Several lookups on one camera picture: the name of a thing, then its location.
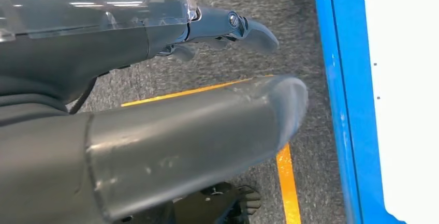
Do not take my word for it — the black robot foot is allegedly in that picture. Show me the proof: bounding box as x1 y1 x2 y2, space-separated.
113 181 262 224

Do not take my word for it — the blue metal shelf rack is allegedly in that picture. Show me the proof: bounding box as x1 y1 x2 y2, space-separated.
281 0 407 224

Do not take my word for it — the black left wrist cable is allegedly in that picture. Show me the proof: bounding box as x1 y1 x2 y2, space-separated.
70 75 110 115

